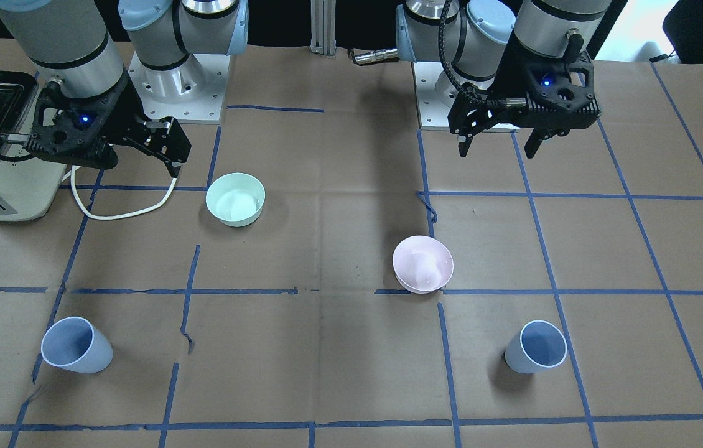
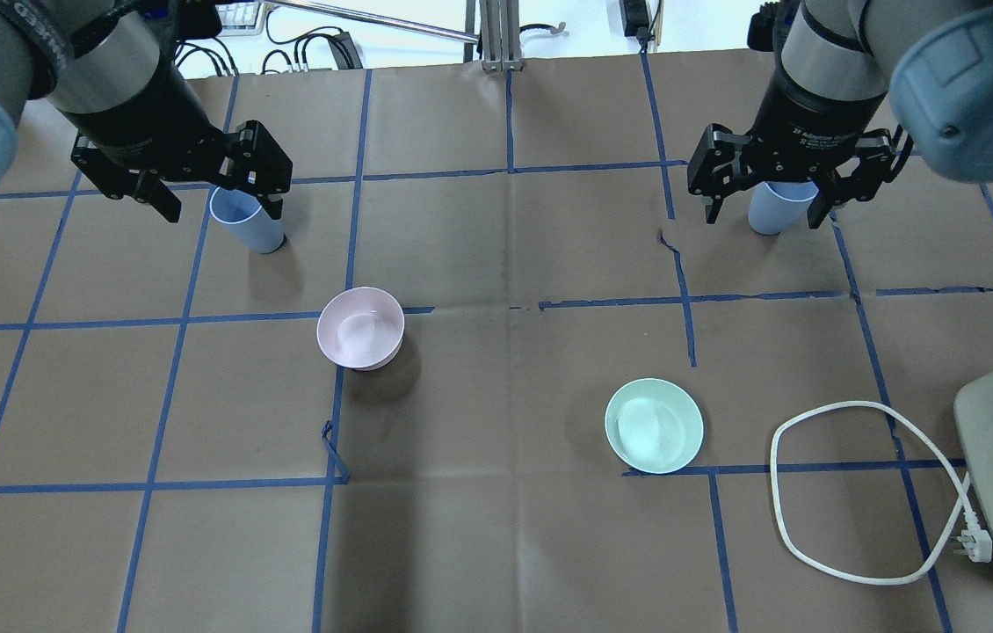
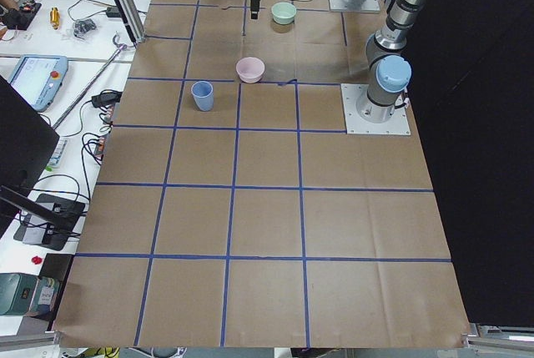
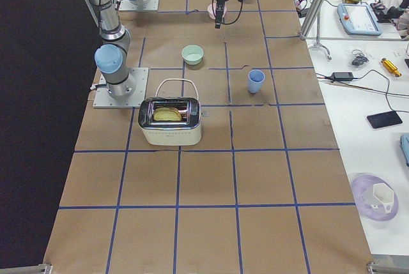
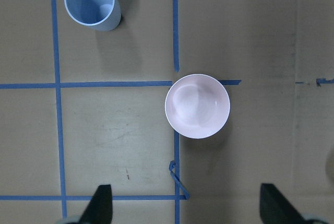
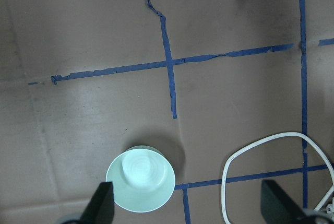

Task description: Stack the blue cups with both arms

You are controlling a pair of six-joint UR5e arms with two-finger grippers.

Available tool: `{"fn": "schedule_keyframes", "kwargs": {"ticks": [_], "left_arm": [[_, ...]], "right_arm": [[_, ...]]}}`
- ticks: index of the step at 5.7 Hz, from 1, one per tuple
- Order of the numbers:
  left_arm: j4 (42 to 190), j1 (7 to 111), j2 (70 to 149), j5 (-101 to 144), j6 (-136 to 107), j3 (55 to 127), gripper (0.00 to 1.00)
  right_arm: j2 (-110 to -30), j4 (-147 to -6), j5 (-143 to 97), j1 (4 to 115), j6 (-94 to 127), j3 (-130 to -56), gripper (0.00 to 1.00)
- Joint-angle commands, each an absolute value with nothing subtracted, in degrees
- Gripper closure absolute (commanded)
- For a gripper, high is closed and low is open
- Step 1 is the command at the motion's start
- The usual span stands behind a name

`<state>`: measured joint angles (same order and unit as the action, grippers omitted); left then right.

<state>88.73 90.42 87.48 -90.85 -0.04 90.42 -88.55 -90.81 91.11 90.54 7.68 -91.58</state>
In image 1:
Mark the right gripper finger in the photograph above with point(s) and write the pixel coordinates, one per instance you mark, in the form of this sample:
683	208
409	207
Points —
173	168

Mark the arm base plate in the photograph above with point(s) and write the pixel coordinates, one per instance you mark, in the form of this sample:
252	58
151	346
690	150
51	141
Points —
434	95
193	93

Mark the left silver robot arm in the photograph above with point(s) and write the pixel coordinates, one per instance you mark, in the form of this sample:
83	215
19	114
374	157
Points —
469	39

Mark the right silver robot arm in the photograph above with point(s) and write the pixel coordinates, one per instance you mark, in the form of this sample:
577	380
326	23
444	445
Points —
70	39

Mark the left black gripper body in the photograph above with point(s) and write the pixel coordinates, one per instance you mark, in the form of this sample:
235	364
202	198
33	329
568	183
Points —
512	79

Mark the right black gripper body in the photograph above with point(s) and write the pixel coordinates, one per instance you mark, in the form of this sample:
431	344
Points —
120	116

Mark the pink bowl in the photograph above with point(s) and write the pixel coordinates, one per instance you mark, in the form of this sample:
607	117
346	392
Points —
422	264

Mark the aluminium frame post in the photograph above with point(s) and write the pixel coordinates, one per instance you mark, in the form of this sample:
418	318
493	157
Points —
322	40

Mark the mint green bowl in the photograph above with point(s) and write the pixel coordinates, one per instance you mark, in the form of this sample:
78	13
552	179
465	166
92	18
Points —
236	199

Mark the blue cup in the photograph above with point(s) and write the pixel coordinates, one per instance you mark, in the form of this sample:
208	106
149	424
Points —
538	346
74	344

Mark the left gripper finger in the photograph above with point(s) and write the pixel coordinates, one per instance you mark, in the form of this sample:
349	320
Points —
534	142
465	142

